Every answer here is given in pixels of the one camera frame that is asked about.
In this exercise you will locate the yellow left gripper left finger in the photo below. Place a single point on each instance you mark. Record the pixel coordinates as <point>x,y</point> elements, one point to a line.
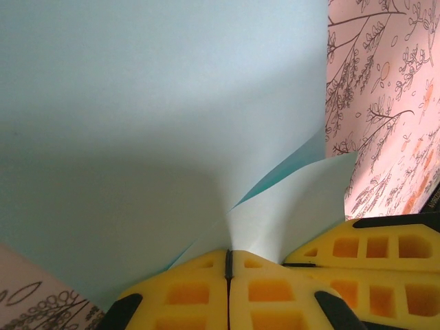
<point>154,309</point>

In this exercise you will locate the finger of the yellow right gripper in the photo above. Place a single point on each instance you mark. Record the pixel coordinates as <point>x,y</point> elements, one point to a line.
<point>388,261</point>
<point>398,319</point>

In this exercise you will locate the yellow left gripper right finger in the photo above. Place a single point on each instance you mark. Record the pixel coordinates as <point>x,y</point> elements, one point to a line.
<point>240,302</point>

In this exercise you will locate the teal paper sheet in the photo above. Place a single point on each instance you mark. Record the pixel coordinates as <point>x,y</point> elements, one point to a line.
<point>137,103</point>

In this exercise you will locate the floral table mat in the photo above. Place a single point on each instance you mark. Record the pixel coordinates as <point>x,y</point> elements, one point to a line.
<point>395,103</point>

